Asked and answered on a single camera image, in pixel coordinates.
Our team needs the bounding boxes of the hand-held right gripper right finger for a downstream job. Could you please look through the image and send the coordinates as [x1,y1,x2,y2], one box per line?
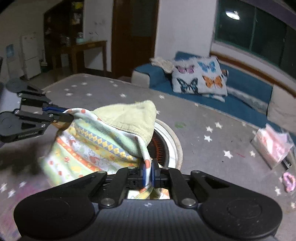
[150,162,232,208]

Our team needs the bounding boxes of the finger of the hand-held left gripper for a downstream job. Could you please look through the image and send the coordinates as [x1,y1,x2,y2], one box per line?
[17,86,67,112]
[7,111,75,142]

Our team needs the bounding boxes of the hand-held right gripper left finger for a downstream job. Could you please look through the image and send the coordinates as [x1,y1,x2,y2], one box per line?
[55,161,148,208]

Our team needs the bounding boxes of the green patterned child's pants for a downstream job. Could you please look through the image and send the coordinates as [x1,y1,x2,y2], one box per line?
[38,100,167,200]

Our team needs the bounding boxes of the round table heater insert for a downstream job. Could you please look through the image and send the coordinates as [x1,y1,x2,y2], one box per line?
[147,118,184,171]

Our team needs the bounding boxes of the white fridge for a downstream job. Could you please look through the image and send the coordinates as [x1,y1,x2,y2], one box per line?
[21,34,42,80]

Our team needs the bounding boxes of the white water dispenser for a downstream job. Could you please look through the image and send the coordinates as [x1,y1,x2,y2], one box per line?
[6,44,24,78]

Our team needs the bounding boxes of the wooden side table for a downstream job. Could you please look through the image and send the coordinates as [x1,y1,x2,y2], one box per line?
[51,40,108,82]

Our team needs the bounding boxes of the dark wooden shelf cabinet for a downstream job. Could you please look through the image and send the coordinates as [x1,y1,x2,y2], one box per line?
[43,0,85,68]

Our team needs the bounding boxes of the butterfly print pillow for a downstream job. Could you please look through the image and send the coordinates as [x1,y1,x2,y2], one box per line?
[171,56,229,103]

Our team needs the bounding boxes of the dark wooden door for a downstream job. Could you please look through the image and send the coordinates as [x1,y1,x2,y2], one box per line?
[110,0,160,80]

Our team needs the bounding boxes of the cream cloth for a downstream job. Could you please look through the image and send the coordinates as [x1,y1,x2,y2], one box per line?
[150,57,175,73]

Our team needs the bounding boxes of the white tissue box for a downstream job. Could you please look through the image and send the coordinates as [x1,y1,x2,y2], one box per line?
[251,123,295,169]

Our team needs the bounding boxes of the blue sofa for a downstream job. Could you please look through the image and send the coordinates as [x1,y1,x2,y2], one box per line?
[131,51,296,142]

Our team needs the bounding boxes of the pink scrunchie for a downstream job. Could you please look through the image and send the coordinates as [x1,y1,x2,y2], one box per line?
[282,172,296,193]

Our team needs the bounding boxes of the beige pillow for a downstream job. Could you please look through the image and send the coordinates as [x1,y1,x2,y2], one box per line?
[267,85,296,135]

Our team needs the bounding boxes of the green framed window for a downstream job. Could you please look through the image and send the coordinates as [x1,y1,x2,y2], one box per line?
[211,0,296,75]

